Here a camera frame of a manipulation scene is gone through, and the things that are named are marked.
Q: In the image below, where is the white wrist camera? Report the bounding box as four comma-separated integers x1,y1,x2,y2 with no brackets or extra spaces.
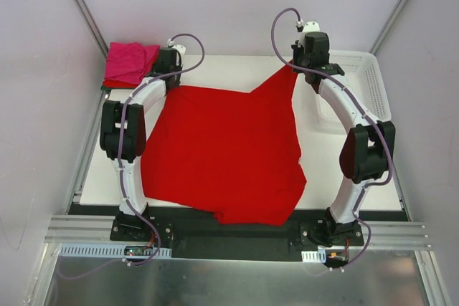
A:
168,39,186,67
295,19,321,38

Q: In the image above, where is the aluminium frame post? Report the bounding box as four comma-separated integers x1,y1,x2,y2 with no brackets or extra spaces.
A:
73,0,108,58
369,0,410,55

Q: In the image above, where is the folded green t shirt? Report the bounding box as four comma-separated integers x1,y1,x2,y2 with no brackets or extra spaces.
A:
100,85,136,91

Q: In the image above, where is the folded pink t shirt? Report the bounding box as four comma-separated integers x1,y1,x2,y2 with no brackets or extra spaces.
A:
103,42,161,88

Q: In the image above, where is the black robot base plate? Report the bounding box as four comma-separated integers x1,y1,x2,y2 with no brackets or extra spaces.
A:
110,206,364,262

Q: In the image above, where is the white perforated plastic basket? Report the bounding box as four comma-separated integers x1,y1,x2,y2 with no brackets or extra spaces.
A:
316,50,392,134

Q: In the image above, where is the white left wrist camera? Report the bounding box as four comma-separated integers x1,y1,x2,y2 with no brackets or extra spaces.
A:
168,39,186,67

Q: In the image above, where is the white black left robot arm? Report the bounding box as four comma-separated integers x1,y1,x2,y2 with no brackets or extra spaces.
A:
100,43,186,242

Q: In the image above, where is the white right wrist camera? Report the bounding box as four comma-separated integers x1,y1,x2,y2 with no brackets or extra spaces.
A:
295,19,321,38

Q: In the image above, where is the aluminium frame post left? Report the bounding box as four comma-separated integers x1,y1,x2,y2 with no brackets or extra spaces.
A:
73,0,108,58

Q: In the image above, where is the aluminium frame post right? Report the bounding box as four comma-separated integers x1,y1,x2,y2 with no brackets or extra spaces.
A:
369,0,410,55

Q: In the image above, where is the white slotted cable duct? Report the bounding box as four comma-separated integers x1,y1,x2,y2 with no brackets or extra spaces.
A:
60,244,156,259

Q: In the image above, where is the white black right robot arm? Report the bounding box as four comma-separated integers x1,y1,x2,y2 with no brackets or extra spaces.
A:
292,32,395,247

